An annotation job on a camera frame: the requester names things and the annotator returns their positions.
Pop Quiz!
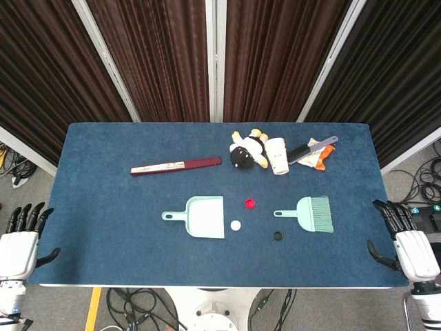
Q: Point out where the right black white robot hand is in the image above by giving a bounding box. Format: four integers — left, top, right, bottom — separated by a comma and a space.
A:
367, 199, 441, 282

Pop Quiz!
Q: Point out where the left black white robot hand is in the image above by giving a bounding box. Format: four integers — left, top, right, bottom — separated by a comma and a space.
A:
0, 202, 61, 282

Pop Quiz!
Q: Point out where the mint green dustpan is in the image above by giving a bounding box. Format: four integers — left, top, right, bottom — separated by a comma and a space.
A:
161, 195, 225, 240

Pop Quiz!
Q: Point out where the crumpled orange white wrapper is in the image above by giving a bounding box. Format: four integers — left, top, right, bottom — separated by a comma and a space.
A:
298, 137, 336, 172

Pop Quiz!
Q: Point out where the blue table cloth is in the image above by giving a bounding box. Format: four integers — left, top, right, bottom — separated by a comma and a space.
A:
27, 122, 410, 288

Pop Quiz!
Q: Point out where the black floor cable bundle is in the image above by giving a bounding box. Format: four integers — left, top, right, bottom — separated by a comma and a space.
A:
105, 288, 189, 331
247, 288, 298, 331
0, 141, 38, 189
402, 137, 441, 208

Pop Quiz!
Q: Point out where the black pedal with green buttons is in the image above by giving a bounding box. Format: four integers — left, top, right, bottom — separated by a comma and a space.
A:
409, 205, 441, 232

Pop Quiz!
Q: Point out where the yellow floor tape strip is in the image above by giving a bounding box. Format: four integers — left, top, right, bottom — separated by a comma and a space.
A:
84, 287, 103, 331

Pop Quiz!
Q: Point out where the grey black bristle brush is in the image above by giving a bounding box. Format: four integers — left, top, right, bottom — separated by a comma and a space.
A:
287, 135, 339, 166

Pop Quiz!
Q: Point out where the black white plush toy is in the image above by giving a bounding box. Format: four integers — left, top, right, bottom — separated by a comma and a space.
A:
229, 128, 269, 170

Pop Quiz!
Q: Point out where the white paper cup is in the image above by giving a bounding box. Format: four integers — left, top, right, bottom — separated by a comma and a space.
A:
265, 137, 289, 176

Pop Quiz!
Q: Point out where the dark red folded fan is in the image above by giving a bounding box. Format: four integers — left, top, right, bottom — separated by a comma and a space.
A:
130, 157, 223, 177

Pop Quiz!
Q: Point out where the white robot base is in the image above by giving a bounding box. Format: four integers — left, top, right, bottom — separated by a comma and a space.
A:
165, 288, 260, 331

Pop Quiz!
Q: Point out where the mint green hand brush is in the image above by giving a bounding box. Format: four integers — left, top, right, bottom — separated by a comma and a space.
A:
274, 196, 335, 234

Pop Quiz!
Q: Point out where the brown pleated divider panel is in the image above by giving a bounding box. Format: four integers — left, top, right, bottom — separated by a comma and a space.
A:
216, 0, 352, 123
85, 0, 218, 123
296, 0, 441, 175
0, 0, 141, 177

